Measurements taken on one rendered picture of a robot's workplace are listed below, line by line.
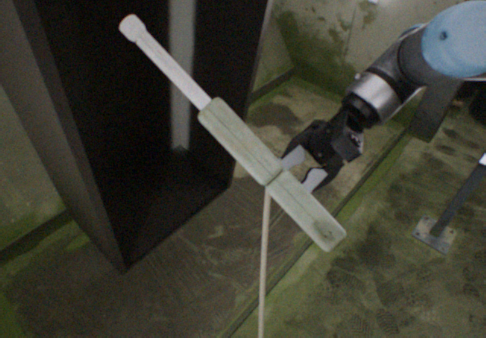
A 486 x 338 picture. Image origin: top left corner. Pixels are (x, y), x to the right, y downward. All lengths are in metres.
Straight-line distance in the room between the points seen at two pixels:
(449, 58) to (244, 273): 1.48
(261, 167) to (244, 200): 1.53
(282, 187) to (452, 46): 0.29
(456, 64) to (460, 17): 0.06
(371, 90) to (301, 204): 0.22
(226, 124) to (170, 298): 1.34
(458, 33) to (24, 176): 1.94
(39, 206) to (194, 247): 0.86
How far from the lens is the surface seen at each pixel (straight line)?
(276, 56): 2.98
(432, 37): 0.50
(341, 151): 0.49
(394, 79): 0.59
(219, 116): 0.50
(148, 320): 1.73
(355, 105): 0.58
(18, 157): 2.04
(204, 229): 1.92
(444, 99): 2.64
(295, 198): 0.52
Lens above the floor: 1.62
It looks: 45 degrees down
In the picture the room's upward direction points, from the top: straight up
